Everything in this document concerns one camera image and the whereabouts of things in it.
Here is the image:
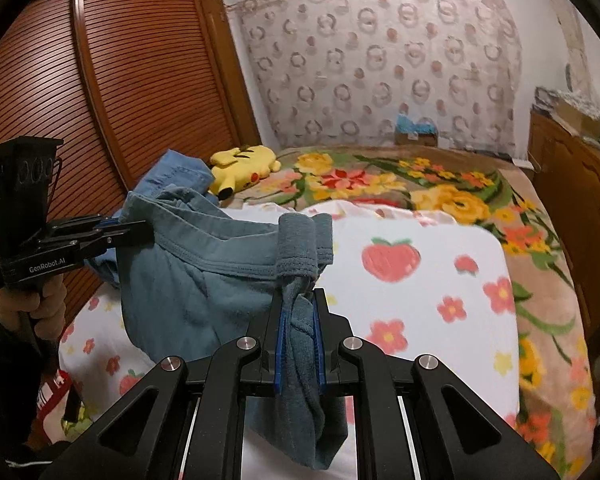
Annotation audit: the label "person's left hand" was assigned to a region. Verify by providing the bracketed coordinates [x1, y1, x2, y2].
[0, 274, 67, 342]

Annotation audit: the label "open cardboard box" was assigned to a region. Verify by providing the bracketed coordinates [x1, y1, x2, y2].
[550, 95, 600, 137]

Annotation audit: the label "folded blue denim jeans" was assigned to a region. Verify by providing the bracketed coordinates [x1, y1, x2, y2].
[97, 149, 216, 287]

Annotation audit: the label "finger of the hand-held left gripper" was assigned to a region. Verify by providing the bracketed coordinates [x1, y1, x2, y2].
[47, 214, 121, 233]
[40, 220, 152, 262]

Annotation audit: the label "white floral strawberry blanket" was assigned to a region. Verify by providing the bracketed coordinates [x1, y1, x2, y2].
[57, 199, 523, 480]

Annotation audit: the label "teal pants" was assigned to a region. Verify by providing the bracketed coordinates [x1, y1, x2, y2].
[116, 187, 352, 471]

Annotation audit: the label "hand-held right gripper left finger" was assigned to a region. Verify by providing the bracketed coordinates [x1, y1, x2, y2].
[42, 302, 287, 480]

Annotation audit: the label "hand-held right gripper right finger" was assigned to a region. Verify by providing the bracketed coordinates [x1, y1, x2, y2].
[312, 287, 561, 480]

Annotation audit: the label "ring patterned curtain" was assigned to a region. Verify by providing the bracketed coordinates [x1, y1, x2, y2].
[227, 0, 524, 154]

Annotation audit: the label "cardboard box with blue cloth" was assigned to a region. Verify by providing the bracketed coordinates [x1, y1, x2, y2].
[395, 112, 439, 147]

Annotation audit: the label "wooden louvered wardrobe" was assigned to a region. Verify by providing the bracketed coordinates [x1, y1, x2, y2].
[0, 0, 241, 323]

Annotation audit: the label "wooden cabinet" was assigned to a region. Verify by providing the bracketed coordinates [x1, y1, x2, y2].
[527, 110, 600, 343]

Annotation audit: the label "red white printed cloth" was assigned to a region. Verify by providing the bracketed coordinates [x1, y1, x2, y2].
[35, 367, 95, 436]

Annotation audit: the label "brown wooden door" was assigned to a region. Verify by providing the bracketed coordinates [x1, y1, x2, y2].
[200, 0, 262, 152]

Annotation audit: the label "yellow plush toy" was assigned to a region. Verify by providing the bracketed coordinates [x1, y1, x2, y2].
[207, 145, 282, 202]

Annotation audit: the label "person's left forearm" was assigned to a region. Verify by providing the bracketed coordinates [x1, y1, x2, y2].
[0, 295, 73, 480]

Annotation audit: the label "brown floral blanket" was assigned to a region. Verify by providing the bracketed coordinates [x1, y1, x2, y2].
[220, 146, 599, 476]

